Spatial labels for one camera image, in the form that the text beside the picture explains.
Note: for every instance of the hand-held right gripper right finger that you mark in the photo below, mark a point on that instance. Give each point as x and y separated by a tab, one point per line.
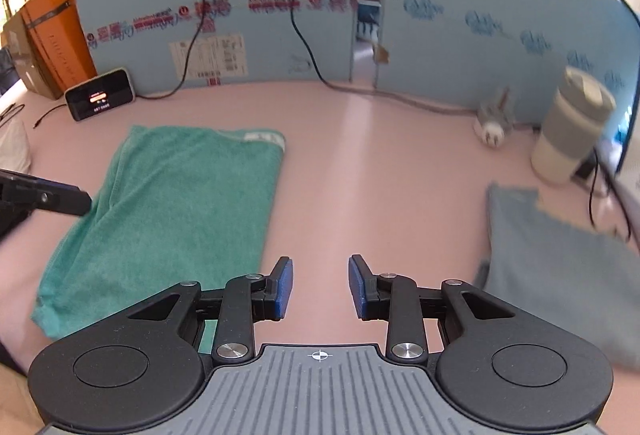
359	287

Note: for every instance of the light blue shirt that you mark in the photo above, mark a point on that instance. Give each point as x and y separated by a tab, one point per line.
560	275

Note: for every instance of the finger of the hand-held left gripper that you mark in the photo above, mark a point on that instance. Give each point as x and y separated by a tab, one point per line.
45	195

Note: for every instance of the teal green shirt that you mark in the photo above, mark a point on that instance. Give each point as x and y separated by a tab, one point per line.
175	195

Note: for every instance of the black charger block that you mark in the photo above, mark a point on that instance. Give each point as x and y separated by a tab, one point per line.
586	167

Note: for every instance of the blue box with blue logos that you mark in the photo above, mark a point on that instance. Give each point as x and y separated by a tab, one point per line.
450	55

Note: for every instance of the smartphone in white case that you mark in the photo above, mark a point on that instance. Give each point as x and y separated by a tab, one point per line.
100	95

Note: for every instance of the white mug with grey sleeve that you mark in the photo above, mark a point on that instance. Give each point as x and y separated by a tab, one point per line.
565	135

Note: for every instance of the person's beige coat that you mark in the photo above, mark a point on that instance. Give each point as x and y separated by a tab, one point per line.
12	410

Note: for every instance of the white grey plug-in device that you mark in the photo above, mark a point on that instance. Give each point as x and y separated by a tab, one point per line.
492	127

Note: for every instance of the orange cardboard box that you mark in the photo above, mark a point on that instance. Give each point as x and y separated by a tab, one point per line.
55	40

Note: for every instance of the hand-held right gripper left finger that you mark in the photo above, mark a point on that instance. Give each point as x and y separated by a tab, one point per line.
282	287

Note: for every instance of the blue box with red print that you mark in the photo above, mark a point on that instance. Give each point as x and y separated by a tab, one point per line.
250	45

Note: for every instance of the brown cardboard box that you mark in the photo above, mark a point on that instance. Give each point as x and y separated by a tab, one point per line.
20	60

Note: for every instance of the white and black shirt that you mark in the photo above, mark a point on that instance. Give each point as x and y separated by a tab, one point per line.
15	145

